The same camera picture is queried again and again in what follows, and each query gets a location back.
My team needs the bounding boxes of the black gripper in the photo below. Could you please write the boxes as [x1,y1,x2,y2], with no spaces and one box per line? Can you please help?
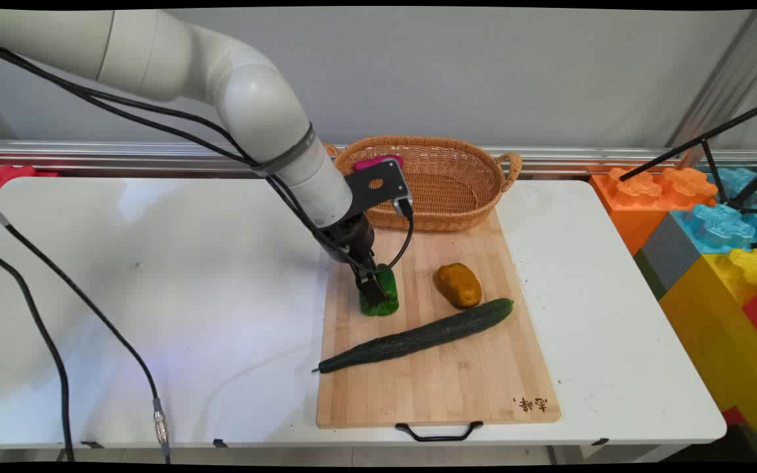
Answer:
[318,212,391,309]

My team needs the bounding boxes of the long dark green cucumber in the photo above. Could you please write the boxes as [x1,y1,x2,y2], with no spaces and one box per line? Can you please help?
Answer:
[312,298,515,375]

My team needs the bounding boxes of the green bell pepper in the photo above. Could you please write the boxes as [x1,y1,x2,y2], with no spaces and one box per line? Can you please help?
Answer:
[359,263,400,317]

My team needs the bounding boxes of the brown potato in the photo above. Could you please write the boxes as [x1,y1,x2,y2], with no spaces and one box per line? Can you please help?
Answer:
[434,263,484,309]

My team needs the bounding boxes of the bamboo cutting board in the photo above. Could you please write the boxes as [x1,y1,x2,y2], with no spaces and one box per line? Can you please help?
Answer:
[316,208,562,430]

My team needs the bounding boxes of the magenta eggplant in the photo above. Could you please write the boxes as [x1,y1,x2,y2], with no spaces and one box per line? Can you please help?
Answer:
[352,155,405,173]

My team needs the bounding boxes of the woven wicker basket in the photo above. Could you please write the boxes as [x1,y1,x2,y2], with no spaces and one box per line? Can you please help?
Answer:
[323,135,523,233]

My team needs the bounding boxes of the orange foam block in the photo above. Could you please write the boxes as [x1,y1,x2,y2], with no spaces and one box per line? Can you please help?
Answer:
[589,166,719,257]

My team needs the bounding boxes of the grey foam block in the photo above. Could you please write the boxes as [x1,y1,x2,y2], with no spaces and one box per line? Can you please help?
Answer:
[634,210,702,300]

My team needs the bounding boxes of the blue foam block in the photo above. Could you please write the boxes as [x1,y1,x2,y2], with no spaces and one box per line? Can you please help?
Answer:
[670,167,757,255]

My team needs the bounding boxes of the black tripod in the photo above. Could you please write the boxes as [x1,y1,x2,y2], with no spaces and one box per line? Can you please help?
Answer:
[618,95,757,215]

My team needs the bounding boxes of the red foam puzzle block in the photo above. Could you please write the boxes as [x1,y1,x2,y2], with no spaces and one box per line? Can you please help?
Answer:
[0,164,58,199]

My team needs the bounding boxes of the black wrist camera mount plate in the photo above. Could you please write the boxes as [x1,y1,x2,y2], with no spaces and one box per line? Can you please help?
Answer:
[344,158,414,219]

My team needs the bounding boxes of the grey strap on wrist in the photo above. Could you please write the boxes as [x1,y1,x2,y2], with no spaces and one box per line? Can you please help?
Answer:
[252,124,317,179]

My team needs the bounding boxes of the black cutting board handle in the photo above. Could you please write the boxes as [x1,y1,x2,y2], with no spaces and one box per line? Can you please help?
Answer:
[395,421,484,443]

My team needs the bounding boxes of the aluminium rail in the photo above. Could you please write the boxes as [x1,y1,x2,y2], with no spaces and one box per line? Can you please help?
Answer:
[0,139,757,179]

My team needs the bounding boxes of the black cable with metal connector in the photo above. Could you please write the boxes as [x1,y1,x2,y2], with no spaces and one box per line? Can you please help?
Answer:
[0,38,415,464]

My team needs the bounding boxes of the plain black cable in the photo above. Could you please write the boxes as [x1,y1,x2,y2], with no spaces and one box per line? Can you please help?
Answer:
[0,39,379,463]

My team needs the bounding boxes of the slanted aluminium post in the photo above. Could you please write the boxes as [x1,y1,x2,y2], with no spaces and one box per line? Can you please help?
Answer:
[666,9,757,150]

